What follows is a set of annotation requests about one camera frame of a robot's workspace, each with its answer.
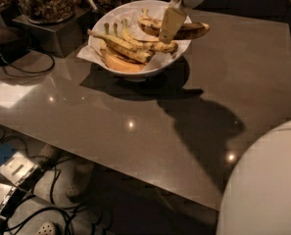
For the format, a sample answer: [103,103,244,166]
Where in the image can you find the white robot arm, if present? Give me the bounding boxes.
[159,0,291,235]

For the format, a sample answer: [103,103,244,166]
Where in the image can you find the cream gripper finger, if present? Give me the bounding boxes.
[159,0,187,43]

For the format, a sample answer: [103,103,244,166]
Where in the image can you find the dark brown appliance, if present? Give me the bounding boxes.
[0,25,29,66]

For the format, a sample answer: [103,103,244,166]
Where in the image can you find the long front spotted banana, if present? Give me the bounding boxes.
[87,29,154,64]

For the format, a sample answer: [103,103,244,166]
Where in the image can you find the grey metal jar stand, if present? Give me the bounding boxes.
[13,8,90,57]

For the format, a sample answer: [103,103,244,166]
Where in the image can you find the orange fruit in bowl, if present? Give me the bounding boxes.
[101,49,145,73]

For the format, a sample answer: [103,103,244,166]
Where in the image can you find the glass jar of nuts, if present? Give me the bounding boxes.
[18,0,75,24]

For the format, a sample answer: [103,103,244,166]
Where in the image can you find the blue box on floor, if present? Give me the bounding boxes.
[0,143,17,166]

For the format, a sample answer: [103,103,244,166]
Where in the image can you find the white ceramic bowl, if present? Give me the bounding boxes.
[87,0,193,83]

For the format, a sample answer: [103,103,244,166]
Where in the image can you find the spotted top banana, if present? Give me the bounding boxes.
[137,9,210,40]

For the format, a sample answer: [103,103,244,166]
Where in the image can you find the bottom grey clog shoe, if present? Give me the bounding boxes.
[35,221,58,235]

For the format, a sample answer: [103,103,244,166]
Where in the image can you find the silver box on floor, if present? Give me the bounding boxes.
[0,152,38,186]

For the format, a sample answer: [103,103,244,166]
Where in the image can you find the middle spotted banana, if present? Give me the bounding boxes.
[121,19,178,53]

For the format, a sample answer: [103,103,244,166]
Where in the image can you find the grey perforated clog shoe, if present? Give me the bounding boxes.
[66,164,94,203]

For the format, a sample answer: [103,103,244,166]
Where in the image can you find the black appliance cable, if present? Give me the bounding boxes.
[0,40,56,78]

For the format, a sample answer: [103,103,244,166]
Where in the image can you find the white paper bowl liner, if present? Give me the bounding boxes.
[76,0,185,73]

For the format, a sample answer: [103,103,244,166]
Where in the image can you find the black floor cables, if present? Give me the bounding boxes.
[0,124,114,235]

